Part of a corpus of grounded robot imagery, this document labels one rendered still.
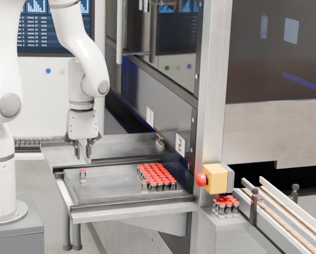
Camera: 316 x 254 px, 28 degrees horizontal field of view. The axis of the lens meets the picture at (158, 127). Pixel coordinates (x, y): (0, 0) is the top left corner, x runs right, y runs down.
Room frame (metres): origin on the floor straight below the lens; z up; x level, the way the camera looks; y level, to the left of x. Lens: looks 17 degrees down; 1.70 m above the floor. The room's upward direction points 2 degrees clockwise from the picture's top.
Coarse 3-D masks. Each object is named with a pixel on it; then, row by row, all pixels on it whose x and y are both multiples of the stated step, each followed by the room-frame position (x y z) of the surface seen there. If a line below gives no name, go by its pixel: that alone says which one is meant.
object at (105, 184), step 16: (64, 176) 2.00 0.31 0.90; (96, 176) 2.04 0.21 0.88; (112, 176) 2.05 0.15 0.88; (128, 176) 2.06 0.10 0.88; (80, 192) 1.90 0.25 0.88; (96, 192) 1.91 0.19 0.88; (112, 192) 1.91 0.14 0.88; (128, 192) 1.92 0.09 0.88; (160, 192) 1.85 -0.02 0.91; (176, 192) 1.87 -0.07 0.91
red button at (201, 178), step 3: (198, 174) 1.77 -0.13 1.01; (201, 174) 1.76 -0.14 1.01; (204, 174) 1.76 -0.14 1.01; (198, 177) 1.76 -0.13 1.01; (201, 177) 1.75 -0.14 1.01; (204, 177) 1.75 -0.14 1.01; (198, 180) 1.76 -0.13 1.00; (201, 180) 1.75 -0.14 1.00; (204, 180) 1.75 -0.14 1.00; (198, 183) 1.76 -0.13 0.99; (201, 183) 1.75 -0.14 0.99; (204, 183) 1.75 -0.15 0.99; (201, 186) 1.76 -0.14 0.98
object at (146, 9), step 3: (144, 0) 2.25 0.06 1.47; (147, 0) 2.24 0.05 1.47; (144, 3) 2.24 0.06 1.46; (147, 3) 2.24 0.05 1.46; (150, 3) 2.25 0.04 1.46; (153, 3) 2.25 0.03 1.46; (156, 3) 2.26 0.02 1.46; (159, 3) 2.26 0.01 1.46; (162, 3) 2.26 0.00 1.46; (144, 6) 2.24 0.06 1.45; (147, 6) 2.24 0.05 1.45; (162, 6) 2.26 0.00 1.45; (144, 9) 2.24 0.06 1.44; (147, 9) 2.24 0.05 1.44
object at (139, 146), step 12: (156, 132) 2.48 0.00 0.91; (84, 144) 2.38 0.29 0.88; (96, 144) 2.39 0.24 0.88; (108, 144) 2.40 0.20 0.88; (120, 144) 2.40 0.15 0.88; (132, 144) 2.41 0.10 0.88; (144, 144) 2.41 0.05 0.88; (156, 144) 2.42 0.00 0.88; (84, 156) 2.24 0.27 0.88; (96, 156) 2.25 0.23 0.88; (108, 156) 2.25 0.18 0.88; (120, 156) 2.26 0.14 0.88; (132, 156) 2.18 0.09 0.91; (144, 156) 2.19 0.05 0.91; (156, 156) 2.21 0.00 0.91; (168, 156) 2.22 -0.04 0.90
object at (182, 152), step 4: (176, 136) 2.05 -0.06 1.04; (176, 140) 2.05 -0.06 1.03; (184, 140) 1.98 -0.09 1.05; (176, 144) 2.05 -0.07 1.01; (180, 144) 2.01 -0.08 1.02; (184, 144) 1.97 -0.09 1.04; (176, 148) 2.04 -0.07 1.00; (180, 148) 2.01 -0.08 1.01; (184, 148) 1.97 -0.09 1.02; (180, 152) 2.01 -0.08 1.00; (184, 152) 1.97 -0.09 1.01
